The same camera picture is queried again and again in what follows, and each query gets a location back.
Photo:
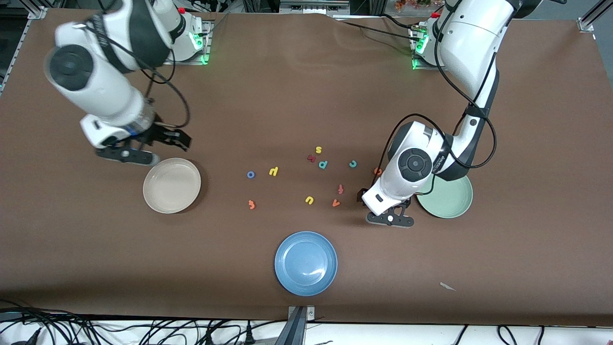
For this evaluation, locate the yellow foam letter h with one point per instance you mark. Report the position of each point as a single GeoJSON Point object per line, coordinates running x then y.
{"type": "Point", "coordinates": [274, 172]}

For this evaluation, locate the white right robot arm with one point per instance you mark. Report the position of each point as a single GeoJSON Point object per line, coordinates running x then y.
{"type": "Point", "coordinates": [96, 86]}

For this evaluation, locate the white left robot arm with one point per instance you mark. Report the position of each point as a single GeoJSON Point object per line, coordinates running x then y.
{"type": "Point", "coordinates": [474, 43]}

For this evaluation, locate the beige brown round plate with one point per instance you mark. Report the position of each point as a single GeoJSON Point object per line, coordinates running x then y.
{"type": "Point", "coordinates": [172, 186]}

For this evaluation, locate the pale green round plate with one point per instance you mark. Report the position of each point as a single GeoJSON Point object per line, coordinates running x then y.
{"type": "Point", "coordinates": [450, 201]}

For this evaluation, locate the yellow foam letter u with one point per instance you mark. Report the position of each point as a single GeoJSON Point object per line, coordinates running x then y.
{"type": "Point", "coordinates": [311, 201]}

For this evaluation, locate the blue round plate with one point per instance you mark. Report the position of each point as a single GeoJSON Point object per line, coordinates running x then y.
{"type": "Point", "coordinates": [306, 263]}

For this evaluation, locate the white paper scrap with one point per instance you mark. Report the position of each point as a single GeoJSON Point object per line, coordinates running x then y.
{"type": "Point", "coordinates": [448, 286]}

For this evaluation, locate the grey power strip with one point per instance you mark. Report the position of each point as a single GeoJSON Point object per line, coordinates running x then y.
{"type": "Point", "coordinates": [311, 7]}

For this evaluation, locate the orange artificial flowers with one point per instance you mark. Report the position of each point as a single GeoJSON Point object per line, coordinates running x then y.
{"type": "Point", "coordinates": [412, 4]}

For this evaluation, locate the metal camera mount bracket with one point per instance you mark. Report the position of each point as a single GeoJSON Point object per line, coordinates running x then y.
{"type": "Point", "coordinates": [297, 330]}

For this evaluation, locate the aluminium frame profile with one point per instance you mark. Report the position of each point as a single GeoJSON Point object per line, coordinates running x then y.
{"type": "Point", "coordinates": [586, 21]}
{"type": "Point", "coordinates": [38, 12]}

